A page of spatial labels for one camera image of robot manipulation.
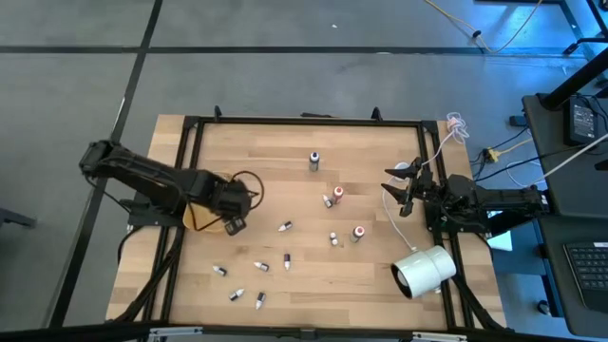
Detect black chair leg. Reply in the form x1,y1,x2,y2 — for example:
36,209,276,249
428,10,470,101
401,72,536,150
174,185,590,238
0,207,38,230

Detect thin white lamp cable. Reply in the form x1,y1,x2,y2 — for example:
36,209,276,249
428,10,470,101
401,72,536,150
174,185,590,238
381,111,471,254

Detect black floor cable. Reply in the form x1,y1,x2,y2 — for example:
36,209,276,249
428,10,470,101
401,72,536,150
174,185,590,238
472,142,588,184

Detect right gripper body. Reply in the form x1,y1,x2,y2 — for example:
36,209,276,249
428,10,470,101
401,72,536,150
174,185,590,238
410,165,437,206

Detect black metal table frame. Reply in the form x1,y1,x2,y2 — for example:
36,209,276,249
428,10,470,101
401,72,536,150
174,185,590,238
111,104,507,333

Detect black desk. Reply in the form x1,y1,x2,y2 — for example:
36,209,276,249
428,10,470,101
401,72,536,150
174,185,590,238
522,92,608,339

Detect white cylindrical lamp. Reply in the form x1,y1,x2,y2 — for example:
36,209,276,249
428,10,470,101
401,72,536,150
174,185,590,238
389,244,458,300

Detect black power adapter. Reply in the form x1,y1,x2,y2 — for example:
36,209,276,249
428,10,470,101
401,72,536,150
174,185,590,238
563,94,600,146

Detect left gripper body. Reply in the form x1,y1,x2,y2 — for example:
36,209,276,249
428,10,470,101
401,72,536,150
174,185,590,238
208,179,253,223

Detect black wheeled stand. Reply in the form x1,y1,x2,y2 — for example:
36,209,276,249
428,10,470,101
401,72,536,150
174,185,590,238
560,0,608,56

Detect black rig beam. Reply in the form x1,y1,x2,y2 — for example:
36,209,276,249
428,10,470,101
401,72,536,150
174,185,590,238
0,321,608,342

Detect yellow cable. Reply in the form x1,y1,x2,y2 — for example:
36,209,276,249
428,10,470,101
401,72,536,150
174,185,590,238
424,0,543,54

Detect yellow plastic tray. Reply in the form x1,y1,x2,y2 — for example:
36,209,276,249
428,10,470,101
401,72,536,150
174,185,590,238
182,169,237,235

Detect thick white cable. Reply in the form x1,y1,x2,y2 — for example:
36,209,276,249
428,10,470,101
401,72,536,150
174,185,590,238
541,131,608,184

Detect black diagonal desk leg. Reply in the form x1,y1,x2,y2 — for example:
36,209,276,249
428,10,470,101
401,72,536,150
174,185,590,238
538,60,608,111

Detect black keyboard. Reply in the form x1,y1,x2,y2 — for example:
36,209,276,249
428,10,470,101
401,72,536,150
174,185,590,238
563,241,608,314

